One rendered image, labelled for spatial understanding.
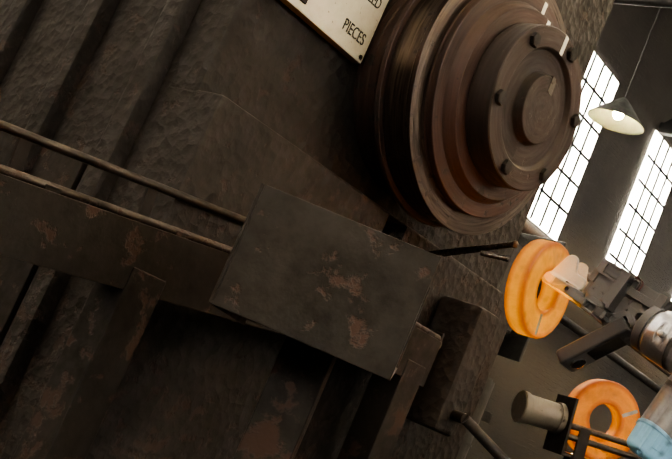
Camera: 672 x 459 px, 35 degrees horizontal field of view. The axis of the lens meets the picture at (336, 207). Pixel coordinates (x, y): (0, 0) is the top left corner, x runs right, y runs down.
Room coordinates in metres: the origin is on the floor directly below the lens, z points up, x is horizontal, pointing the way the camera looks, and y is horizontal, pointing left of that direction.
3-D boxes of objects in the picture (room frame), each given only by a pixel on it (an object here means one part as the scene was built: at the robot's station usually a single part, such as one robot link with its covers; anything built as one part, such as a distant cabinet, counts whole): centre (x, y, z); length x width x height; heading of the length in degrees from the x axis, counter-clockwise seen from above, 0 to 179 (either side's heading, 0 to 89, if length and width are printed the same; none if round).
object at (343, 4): (1.59, 0.15, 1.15); 0.26 x 0.02 x 0.18; 138
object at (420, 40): (1.77, -0.16, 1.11); 0.47 x 0.06 x 0.47; 138
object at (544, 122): (1.71, -0.23, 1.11); 0.28 x 0.06 x 0.28; 138
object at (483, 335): (1.96, -0.31, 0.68); 0.11 x 0.08 x 0.24; 48
